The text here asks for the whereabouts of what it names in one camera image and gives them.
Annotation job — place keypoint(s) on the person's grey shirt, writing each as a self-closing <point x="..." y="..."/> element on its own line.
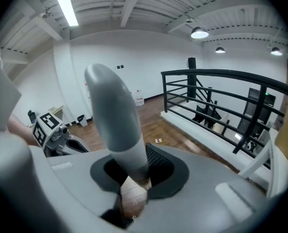
<point x="0" y="93"/>

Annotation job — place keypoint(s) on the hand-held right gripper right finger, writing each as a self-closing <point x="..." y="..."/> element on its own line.
<point x="202" y="203"/>

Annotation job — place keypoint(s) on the round ceiling sensor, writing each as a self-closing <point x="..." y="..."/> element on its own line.
<point x="189" y="20"/>

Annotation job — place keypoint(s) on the person's left forearm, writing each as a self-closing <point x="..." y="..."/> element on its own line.
<point x="20" y="130"/>

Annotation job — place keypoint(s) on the white ceiling tube light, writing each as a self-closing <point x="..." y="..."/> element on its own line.
<point x="66" y="4"/>

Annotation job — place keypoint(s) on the small yellow wrapper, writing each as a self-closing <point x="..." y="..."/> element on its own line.
<point x="158" y="140"/>

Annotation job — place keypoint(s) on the white table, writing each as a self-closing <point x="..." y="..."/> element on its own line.
<point x="274" y="166"/>

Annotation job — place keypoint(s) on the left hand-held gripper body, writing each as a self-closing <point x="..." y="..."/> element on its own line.
<point x="47" y="130"/>

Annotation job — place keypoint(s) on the black staircase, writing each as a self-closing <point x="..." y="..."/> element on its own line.
<point x="207" y="115"/>

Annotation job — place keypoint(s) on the black metal railing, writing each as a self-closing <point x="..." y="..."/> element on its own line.
<point x="231" y="73"/>

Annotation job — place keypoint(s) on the clear water jug red cap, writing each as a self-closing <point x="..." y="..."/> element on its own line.
<point x="139" y="101"/>

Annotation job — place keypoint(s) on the black pillar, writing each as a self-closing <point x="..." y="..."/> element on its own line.
<point x="191" y="64"/>

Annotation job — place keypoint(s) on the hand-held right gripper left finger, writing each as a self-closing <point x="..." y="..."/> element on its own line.
<point x="80" y="198"/>

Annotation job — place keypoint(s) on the black pendant lamp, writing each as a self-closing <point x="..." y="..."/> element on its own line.
<point x="276" y="51"/>
<point x="199" y="32"/>
<point x="220" y="50"/>

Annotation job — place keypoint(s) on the black door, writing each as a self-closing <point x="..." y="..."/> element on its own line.
<point x="253" y="101"/>

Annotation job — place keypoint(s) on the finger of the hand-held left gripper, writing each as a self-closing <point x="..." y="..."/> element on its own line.
<point x="79" y="144"/>
<point x="67" y="150"/>

